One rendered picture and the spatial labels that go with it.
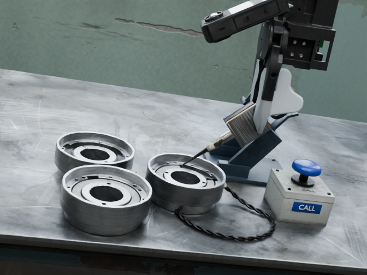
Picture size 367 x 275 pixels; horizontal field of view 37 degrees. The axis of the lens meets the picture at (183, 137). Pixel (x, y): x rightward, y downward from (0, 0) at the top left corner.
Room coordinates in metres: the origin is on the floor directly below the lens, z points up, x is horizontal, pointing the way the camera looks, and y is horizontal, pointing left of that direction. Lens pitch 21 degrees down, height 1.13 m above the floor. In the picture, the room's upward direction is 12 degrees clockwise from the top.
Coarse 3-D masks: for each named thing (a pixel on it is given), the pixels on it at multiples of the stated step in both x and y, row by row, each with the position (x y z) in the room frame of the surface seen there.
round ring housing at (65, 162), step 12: (72, 132) 0.70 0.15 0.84; (84, 132) 0.71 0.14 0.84; (96, 132) 0.72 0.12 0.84; (60, 144) 0.67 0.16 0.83; (120, 144) 0.71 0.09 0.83; (60, 156) 0.63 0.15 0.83; (72, 156) 0.62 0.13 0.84; (84, 156) 0.68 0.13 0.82; (96, 156) 0.69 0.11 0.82; (108, 156) 0.68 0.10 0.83; (132, 156) 0.66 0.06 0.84; (60, 168) 0.63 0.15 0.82; (72, 168) 0.62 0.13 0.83
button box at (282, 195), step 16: (272, 176) 0.70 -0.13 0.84; (288, 176) 0.69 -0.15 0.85; (272, 192) 0.69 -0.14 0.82; (288, 192) 0.64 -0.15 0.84; (304, 192) 0.65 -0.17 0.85; (320, 192) 0.66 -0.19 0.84; (272, 208) 0.67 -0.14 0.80; (288, 208) 0.65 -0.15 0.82; (304, 208) 0.65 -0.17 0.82; (320, 208) 0.65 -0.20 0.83; (320, 224) 0.66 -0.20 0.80
